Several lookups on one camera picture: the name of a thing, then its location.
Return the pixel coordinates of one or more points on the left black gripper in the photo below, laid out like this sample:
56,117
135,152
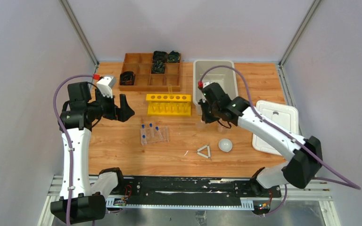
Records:
115,108

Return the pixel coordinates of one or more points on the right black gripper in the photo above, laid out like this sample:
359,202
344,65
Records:
208,119

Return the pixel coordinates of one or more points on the white round dish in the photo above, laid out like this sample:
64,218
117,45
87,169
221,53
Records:
225,145

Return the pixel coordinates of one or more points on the white clay triangle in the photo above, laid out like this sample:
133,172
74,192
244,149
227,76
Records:
204,152

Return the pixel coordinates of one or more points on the clear glass test tube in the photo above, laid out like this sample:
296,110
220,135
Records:
170,89

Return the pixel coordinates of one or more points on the white plastic bin lid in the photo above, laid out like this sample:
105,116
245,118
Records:
284,115

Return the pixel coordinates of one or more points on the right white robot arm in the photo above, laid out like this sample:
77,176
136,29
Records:
302,154

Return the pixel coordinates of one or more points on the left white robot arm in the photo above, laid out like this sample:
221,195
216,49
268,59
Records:
79,199

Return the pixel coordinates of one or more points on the beige plastic bin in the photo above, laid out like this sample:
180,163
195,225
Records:
225,77

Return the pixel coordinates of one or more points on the yellow test tube rack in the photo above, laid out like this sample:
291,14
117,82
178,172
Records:
168,105

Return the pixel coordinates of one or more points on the clear plastic tube rack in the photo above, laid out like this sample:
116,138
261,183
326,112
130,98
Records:
155,139

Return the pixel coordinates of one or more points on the wooden compartment tray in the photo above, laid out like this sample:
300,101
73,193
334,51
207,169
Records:
151,71

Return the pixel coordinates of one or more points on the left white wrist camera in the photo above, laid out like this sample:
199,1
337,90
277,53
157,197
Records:
105,85

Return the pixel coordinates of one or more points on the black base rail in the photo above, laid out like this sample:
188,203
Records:
189,192

